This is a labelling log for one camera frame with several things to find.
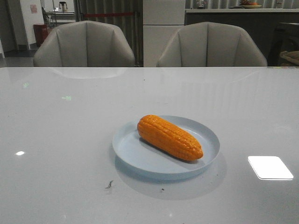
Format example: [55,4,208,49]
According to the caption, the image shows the orange plastic corn cob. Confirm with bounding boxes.
[137,115,203,161]

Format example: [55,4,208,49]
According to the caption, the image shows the light blue round plate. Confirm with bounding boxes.
[113,115,220,180]

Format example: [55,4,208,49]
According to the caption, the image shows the right grey upholstered chair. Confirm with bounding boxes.
[157,22,267,67]

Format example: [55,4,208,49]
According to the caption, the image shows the grey upholstered chair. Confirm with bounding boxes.
[33,21,135,67]
[157,22,267,67]

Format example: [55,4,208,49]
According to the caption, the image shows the white refrigerator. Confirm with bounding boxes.
[142,0,185,67]

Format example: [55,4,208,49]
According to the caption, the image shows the left grey upholstered chair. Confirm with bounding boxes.
[33,21,135,67]

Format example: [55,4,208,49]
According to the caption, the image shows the red barrier belt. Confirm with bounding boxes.
[81,12,136,18]

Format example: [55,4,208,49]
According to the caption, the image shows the small ornament on counter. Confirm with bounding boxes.
[196,0,208,9]

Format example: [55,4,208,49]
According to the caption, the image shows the distant metal work table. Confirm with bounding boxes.
[46,11,76,23]

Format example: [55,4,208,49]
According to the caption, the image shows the red bin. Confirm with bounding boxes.
[33,24,48,47]

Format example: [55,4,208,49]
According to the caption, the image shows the dark grey counter cabinet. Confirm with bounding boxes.
[185,8,299,58]

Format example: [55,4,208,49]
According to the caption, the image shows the fruit bowl on counter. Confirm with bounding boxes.
[239,0,262,9]

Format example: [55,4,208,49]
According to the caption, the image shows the dark wooden chair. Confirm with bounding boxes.
[267,22,299,66]

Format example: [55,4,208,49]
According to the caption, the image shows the pink wall notice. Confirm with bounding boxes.
[30,4,37,14]

